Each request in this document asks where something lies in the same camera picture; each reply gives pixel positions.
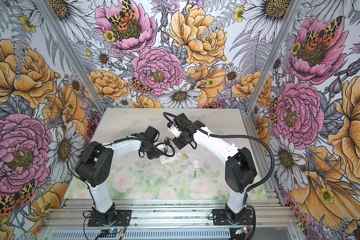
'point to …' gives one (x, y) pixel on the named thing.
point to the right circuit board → (241, 230)
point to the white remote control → (164, 159)
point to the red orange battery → (169, 138)
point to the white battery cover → (196, 164)
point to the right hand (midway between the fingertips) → (180, 146)
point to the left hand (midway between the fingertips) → (153, 154)
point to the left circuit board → (113, 230)
